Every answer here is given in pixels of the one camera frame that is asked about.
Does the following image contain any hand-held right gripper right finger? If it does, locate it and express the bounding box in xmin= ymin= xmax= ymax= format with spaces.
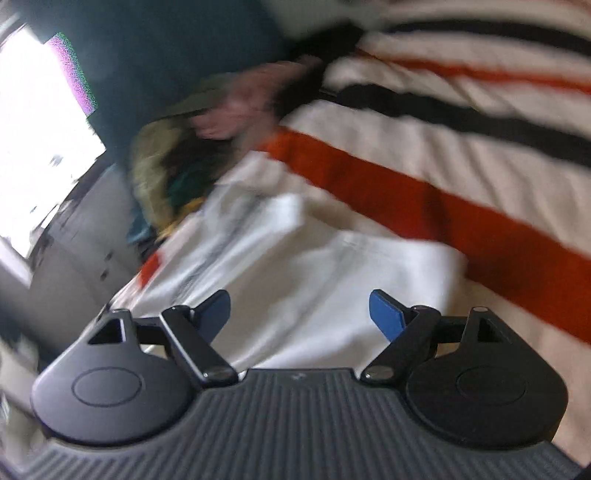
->
xmin=360 ymin=289 xmax=506 ymax=384

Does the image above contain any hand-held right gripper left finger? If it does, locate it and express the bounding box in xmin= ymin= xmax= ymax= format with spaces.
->
xmin=88 ymin=290 xmax=239 ymax=387

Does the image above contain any white garment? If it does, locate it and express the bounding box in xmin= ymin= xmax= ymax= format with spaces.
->
xmin=111 ymin=182 xmax=467 ymax=370

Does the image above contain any blue garment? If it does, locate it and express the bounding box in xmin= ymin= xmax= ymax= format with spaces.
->
xmin=128 ymin=216 xmax=155 ymax=246

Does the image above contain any dark green garment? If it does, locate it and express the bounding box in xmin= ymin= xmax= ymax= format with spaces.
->
xmin=166 ymin=166 xmax=208 ymax=213

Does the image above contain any white cabinet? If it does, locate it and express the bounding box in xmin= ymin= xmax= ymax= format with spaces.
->
xmin=28 ymin=161 xmax=144 ymax=315

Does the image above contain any dark brown garment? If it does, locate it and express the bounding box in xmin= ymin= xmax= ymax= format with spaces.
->
xmin=168 ymin=136 xmax=234 ymax=178

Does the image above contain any fuzzy yellow-green garment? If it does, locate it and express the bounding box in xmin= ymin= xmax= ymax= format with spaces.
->
xmin=129 ymin=122 xmax=185 ymax=232

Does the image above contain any orange black striped blanket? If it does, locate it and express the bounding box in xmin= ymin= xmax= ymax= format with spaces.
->
xmin=136 ymin=0 xmax=591 ymax=462

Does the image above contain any pink garment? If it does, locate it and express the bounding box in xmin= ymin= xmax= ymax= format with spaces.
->
xmin=191 ymin=62 xmax=287 ymax=141

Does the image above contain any olive green garment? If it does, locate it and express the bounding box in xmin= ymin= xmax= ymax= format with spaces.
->
xmin=166 ymin=76 xmax=241 ymax=121

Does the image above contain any bright window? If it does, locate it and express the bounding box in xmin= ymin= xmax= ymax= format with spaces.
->
xmin=0 ymin=23 xmax=107 ymax=259

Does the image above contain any black cloth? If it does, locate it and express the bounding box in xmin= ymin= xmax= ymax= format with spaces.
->
xmin=272 ymin=23 xmax=365 ymax=121

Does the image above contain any teal curtain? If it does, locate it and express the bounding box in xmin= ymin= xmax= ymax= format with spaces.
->
xmin=18 ymin=0 xmax=296 ymax=162

